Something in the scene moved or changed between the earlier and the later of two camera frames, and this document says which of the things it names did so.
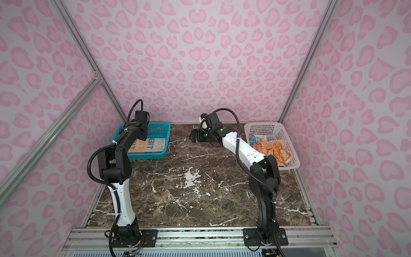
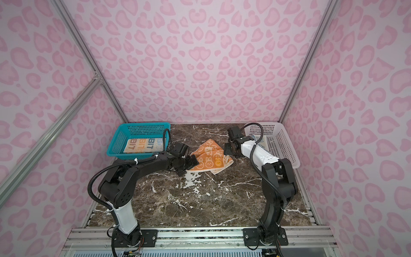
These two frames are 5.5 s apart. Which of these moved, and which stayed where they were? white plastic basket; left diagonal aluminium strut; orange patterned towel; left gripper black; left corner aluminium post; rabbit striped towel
Moved: left gripper black; orange patterned towel
Stayed: white plastic basket; left diagonal aluminium strut; left corner aluminium post; rabbit striped towel
